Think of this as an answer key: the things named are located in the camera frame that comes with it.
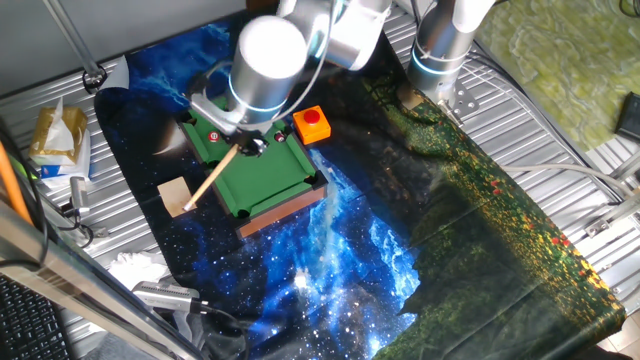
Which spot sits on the mini green pool table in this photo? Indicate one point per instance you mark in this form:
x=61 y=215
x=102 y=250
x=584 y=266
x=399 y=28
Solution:
x=260 y=180

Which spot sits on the metal stand pole black foot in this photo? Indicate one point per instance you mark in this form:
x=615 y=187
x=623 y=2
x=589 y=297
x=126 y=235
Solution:
x=75 y=45

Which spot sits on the gold tissue pack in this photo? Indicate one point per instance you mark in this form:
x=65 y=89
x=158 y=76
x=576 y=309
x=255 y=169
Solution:
x=52 y=132

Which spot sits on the wooden pool cue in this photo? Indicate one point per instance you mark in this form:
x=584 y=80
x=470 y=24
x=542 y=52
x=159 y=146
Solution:
x=210 y=179

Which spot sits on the black keyboard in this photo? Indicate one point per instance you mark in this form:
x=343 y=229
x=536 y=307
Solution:
x=30 y=325

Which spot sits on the aluminium frame bar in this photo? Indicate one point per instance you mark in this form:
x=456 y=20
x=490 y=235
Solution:
x=75 y=280

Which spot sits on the orange pole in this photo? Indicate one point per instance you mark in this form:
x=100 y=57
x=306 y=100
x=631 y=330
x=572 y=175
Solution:
x=12 y=190

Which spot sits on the dark grey towel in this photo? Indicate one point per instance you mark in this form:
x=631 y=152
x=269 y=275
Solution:
x=125 y=347

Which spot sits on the galaxy and forest printed cloth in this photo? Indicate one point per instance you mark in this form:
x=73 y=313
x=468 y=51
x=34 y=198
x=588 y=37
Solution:
x=350 y=275

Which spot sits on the aluminium corner bracket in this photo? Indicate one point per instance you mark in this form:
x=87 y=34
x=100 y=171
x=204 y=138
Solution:
x=612 y=215

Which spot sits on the crumpled white tissue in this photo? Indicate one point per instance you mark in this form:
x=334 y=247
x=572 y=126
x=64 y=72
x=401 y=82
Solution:
x=137 y=267

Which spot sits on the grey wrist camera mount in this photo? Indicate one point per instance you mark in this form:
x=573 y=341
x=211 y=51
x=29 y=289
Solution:
x=212 y=112

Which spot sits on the wooden cube block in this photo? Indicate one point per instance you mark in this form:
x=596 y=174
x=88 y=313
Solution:
x=172 y=197

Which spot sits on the orange box red button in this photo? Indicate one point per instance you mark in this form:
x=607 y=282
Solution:
x=312 y=130

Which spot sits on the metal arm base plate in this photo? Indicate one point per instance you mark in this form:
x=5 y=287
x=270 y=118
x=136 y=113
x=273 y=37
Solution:
x=465 y=102

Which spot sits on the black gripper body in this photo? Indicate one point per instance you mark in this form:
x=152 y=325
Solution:
x=250 y=141

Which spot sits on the red striped pool ball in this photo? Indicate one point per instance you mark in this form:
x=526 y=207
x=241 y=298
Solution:
x=214 y=136

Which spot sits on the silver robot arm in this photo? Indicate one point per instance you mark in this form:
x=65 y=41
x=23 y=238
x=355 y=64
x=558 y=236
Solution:
x=270 y=65

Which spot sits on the black flat device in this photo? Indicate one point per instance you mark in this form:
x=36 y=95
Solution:
x=629 y=117

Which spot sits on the yellow green patterned cloth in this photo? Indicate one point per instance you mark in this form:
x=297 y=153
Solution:
x=550 y=65

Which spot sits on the silver camera on metal bracket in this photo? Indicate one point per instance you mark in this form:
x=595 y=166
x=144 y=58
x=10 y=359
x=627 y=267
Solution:
x=80 y=192

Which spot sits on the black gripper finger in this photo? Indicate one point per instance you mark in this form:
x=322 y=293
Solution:
x=263 y=149

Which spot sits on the maroon pool ball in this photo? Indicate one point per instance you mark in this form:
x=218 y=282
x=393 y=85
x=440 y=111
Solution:
x=280 y=136

